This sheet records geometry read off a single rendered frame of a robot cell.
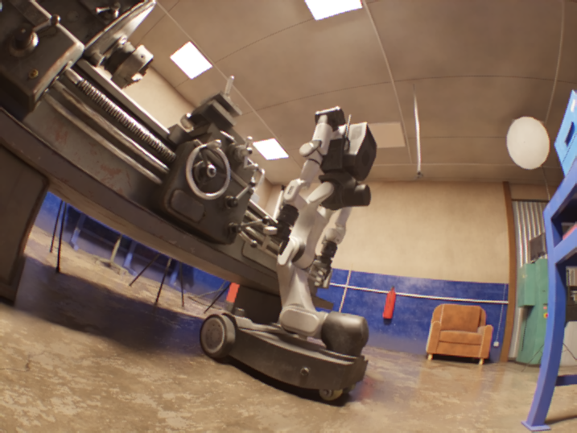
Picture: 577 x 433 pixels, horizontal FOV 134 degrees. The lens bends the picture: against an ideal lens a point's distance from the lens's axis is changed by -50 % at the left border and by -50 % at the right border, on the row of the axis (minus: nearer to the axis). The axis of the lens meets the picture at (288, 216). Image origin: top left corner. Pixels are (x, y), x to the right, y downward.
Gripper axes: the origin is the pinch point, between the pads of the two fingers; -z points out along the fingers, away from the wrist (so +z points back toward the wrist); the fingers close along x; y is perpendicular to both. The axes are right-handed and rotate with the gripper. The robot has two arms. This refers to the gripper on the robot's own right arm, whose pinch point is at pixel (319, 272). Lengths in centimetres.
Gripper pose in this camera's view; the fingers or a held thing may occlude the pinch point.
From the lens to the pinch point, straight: 145.0
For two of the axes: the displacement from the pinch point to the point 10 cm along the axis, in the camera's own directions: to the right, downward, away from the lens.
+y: -5.5, -4.4, -7.1
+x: -7.2, -1.7, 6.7
